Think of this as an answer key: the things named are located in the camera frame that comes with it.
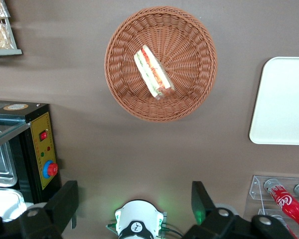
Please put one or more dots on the clear acrylic bottle rack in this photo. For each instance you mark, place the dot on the clear acrylic bottle rack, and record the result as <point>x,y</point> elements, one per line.
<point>257,191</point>

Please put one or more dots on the round brown wicker basket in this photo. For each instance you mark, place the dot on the round brown wicker basket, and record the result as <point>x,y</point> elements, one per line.
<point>189,44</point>

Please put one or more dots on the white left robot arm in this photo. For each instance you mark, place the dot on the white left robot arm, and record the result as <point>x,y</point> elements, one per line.
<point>137,216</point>

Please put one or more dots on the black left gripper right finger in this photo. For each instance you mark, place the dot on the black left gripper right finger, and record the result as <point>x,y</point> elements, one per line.
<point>204,206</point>

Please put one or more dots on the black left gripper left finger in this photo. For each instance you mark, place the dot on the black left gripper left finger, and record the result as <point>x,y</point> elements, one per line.
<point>61,204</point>

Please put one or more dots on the black food warmer cabinet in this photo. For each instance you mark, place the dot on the black food warmer cabinet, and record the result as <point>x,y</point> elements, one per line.
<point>42,149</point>

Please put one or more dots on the cream rectangular plastic tray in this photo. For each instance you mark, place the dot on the cream rectangular plastic tray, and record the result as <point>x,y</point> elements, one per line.
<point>281,102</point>

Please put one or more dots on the grey snack tray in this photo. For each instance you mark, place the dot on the grey snack tray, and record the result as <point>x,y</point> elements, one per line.
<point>11,37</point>

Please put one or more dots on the steel warmer pan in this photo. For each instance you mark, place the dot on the steel warmer pan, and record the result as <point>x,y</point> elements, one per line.
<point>5,201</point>
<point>0,161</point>

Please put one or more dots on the triangle sandwich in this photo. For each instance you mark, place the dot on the triangle sandwich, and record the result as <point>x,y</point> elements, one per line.
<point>152,72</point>

